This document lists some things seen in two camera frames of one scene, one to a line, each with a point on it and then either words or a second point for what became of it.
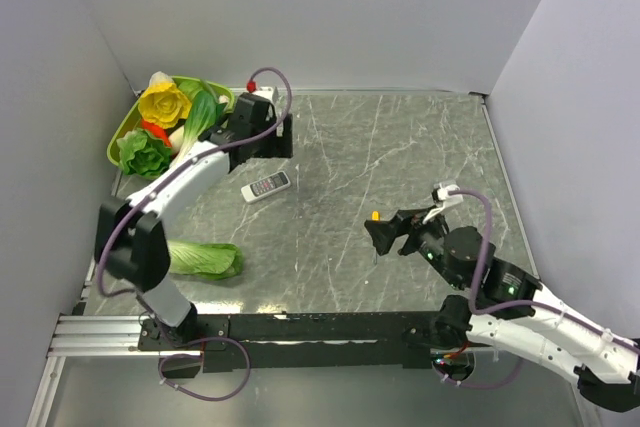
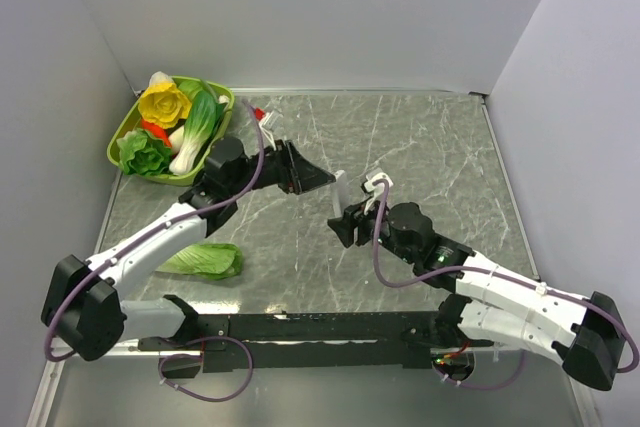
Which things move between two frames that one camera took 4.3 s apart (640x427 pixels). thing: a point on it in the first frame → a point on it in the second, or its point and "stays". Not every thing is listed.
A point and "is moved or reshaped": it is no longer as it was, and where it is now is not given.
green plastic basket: [132, 120] stays
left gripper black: [281, 147] → [296, 173]
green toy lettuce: [143, 153] stays
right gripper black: [409, 221] → [344, 227]
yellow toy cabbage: [164, 104] stays
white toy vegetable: [159, 77] stays
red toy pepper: [156, 131] stays
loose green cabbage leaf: [219, 261] stays
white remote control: [265, 186] is moved or reshaped
